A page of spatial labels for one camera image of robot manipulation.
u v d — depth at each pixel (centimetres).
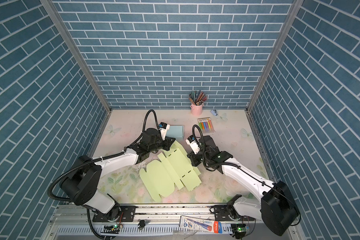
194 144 73
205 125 112
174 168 86
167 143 76
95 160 48
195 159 72
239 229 71
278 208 40
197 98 112
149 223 72
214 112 119
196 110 115
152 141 69
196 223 71
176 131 102
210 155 62
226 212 73
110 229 72
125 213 74
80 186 44
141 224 68
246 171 50
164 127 77
